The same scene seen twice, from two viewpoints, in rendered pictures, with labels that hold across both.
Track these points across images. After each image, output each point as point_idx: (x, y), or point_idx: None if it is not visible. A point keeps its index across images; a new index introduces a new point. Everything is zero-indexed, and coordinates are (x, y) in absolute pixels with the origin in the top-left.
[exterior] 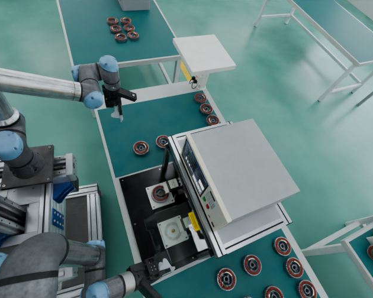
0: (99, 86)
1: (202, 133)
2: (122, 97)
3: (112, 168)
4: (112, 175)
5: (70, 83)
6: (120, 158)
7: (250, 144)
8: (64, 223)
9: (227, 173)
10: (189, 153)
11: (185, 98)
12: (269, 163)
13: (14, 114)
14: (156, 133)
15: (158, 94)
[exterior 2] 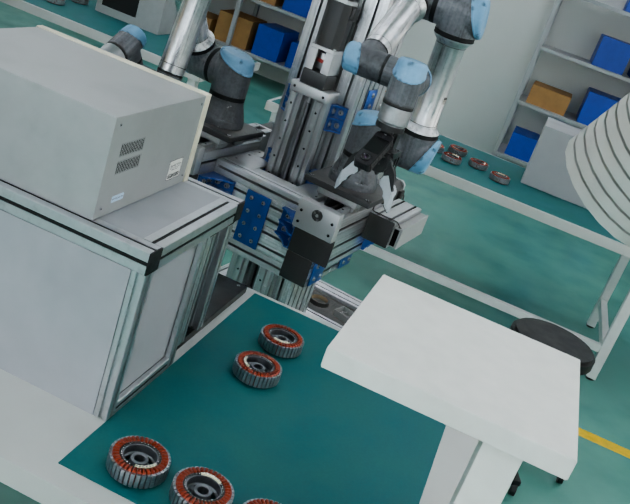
0: (373, 61)
1: (188, 96)
2: (477, 439)
3: (280, 304)
4: (263, 294)
5: (382, 33)
6: (289, 320)
7: (81, 83)
8: (241, 253)
9: (88, 58)
10: None
11: None
12: (15, 61)
13: (415, 125)
14: (298, 391)
15: (440, 501)
